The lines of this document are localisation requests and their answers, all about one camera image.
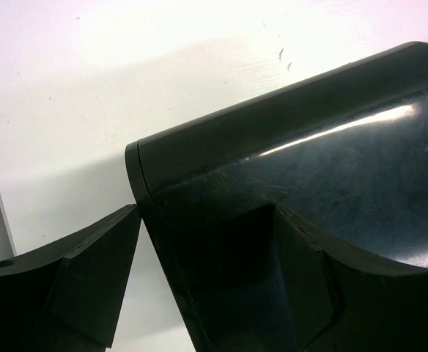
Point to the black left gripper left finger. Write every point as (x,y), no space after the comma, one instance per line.
(67,295)

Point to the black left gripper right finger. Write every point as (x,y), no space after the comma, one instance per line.
(344,298)

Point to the black drawer cabinet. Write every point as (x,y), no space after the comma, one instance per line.
(346,150)

